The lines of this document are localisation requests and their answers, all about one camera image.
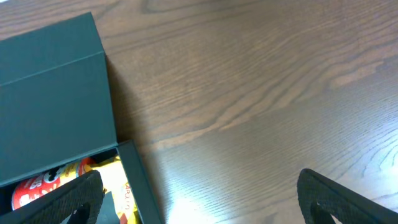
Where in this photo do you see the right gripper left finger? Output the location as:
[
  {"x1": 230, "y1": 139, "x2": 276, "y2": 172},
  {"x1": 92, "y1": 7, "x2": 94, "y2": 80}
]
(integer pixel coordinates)
[{"x1": 1, "y1": 170, "x2": 104, "y2": 224}]

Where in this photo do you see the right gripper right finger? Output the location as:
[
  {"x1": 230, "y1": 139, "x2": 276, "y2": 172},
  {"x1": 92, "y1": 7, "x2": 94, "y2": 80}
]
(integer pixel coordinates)
[{"x1": 297, "y1": 169, "x2": 397, "y2": 224}]

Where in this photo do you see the dark green gift box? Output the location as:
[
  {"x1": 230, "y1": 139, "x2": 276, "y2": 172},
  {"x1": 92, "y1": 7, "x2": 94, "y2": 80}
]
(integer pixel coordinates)
[{"x1": 1, "y1": 13, "x2": 163, "y2": 223}]

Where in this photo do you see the yellow brown chocolate snack packet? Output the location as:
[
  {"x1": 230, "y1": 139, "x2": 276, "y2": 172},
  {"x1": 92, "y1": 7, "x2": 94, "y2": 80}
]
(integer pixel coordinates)
[{"x1": 83, "y1": 156, "x2": 141, "y2": 224}]

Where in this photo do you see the red Pringles can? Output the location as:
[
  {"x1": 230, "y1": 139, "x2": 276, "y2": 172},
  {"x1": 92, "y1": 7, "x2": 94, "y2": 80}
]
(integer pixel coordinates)
[{"x1": 11, "y1": 157, "x2": 95, "y2": 210}]

